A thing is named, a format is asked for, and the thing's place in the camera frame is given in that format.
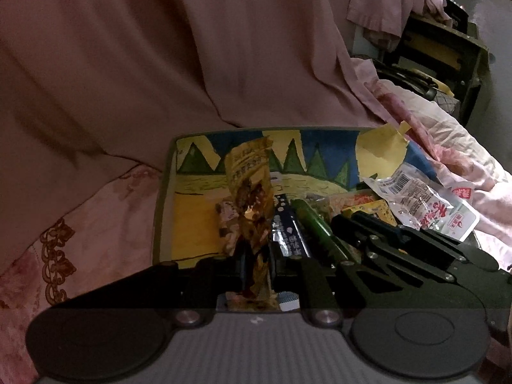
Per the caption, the pink curtain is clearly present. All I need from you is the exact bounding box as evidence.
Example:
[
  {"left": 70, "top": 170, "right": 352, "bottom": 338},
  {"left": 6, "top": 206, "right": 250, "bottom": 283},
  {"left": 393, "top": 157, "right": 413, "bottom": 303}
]
[{"left": 0, "top": 0, "right": 401, "bottom": 193}]

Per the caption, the yellow green snack packet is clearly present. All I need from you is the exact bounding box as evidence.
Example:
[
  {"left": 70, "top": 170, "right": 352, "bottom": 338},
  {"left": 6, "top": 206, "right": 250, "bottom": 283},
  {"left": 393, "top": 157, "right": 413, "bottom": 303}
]
[{"left": 340, "top": 200, "right": 398, "bottom": 225}]

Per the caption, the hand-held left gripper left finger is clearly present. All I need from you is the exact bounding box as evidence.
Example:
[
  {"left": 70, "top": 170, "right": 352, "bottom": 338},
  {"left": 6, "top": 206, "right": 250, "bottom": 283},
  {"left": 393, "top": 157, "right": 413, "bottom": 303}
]
[{"left": 52, "top": 256, "right": 247, "bottom": 326}]

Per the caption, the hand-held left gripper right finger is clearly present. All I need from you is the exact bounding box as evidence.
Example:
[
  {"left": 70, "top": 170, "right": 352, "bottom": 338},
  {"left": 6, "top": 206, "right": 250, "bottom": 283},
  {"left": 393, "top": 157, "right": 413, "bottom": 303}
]
[{"left": 269, "top": 248, "right": 420, "bottom": 326}]

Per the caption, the floral pink bedsheet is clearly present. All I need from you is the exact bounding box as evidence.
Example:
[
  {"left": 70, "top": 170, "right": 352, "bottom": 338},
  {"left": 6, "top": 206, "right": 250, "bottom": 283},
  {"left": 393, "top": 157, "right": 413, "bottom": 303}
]
[{"left": 0, "top": 58, "right": 512, "bottom": 384}]

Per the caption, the dark green desk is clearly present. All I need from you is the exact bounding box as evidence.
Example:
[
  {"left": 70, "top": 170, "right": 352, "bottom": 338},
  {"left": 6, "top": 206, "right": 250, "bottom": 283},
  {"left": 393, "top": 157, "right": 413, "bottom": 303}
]
[{"left": 384, "top": 8, "right": 491, "bottom": 124}]

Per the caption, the gold dried date packet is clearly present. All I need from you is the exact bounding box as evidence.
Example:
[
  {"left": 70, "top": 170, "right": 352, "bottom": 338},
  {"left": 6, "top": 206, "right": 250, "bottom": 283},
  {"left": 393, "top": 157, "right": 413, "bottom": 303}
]
[{"left": 216, "top": 136, "right": 278, "bottom": 310}]

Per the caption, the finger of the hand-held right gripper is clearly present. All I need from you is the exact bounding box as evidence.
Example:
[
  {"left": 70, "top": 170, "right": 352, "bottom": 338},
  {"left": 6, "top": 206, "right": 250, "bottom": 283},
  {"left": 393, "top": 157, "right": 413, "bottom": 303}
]
[
  {"left": 352, "top": 212, "right": 499, "bottom": 273},
  {"left": 332, "top": 215, "right": 457, "bottom": 284}
]

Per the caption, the pink hanging cloth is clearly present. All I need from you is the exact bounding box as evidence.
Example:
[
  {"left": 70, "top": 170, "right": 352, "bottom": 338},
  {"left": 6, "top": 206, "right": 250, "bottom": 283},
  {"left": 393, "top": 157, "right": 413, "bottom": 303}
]
[{"left": 346, "top": 0, "right": 452, "bottom": 51}]

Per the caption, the illustrated cardboard box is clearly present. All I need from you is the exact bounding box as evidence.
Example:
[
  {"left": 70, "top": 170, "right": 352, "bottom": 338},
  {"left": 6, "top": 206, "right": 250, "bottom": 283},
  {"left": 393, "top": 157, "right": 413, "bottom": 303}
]
[{"left": 152, "top": 127, "right": 441, "bottom": 269}]

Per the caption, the white red-print snack pouch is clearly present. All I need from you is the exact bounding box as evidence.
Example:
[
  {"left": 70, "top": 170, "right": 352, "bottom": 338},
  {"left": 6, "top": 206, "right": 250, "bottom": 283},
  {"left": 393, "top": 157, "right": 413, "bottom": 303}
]
[{"left": 362, "top": 164, "right": 481, "bottom": 243}]

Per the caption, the dark blue stick sachet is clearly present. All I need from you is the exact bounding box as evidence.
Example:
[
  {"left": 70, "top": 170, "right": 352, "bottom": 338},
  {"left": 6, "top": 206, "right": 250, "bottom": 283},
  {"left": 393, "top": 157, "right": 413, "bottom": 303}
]
[{"left": 269, "top": 194, "right": 313, "bottom": 313}]

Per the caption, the green sausage stick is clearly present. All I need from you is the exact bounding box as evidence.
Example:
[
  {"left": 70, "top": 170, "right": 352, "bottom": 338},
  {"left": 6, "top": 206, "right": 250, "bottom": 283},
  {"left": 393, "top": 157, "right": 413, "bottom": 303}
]
[{"left": 290, "top": 199, "right": 361, "bottom": 267}]

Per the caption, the black and yellow bag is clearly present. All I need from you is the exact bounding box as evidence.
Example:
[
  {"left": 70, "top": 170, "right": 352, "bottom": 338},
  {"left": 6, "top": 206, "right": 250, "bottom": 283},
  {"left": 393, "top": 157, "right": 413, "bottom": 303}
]
[{"left": 376, "top": 66, "right": 459, "bottom": 116}]

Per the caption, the pink cake packet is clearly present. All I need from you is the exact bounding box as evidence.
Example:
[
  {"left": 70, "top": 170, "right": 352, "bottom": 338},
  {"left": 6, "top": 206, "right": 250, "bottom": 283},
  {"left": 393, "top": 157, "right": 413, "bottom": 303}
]
[{"left": 332, "top": 192, "right": 380, "bottom": 209}]

